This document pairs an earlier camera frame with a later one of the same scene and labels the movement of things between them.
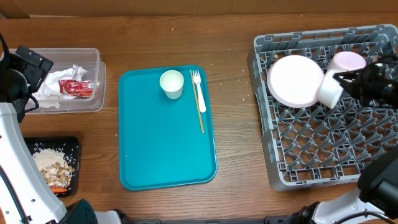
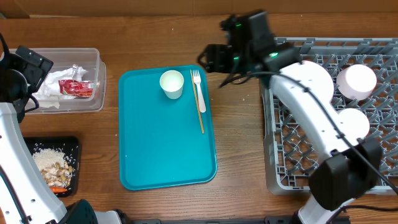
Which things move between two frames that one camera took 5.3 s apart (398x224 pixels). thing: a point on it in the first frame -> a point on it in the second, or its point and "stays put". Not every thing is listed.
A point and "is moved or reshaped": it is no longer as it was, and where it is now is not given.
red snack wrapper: [74, 88] stays put
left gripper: [37, 65] stays put
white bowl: [331, 89] -> [354, 124]
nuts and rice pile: [55, 167] stays put
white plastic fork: [197, 80] stays put
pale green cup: [171, 82] stays put
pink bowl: [344, 61] is moved or reshaped
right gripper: [362, 79] -> [225, 57]
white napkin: [48, 93] stays put
